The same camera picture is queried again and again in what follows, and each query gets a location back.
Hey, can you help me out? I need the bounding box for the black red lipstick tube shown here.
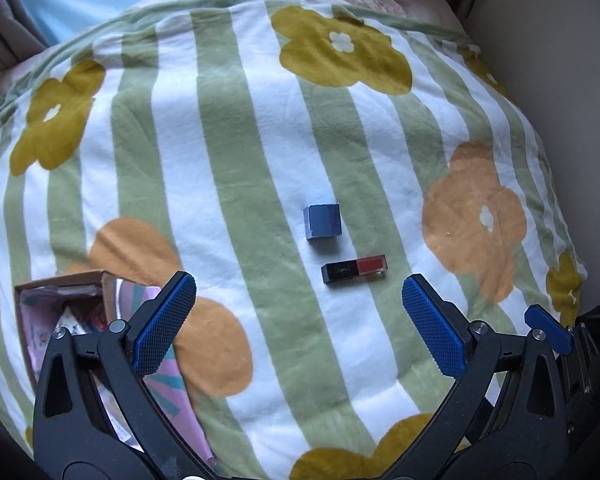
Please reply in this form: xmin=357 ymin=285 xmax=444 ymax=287
xmin=321 ymin=255 xmax=388 ymax=285

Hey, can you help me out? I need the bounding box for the small blue cardboard box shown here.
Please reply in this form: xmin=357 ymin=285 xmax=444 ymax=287
xmin=303 ymin=203 xmax=342 ymax=240

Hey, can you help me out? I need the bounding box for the open cardboard box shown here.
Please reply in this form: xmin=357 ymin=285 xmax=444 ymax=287
xmin=15 ymin=271 xmax=215 ymax=479

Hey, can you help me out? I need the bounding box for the striped floral fleece blanket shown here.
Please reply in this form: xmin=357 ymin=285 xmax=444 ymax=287
xmin=0 ymin=0 xmax=586 ymax=479

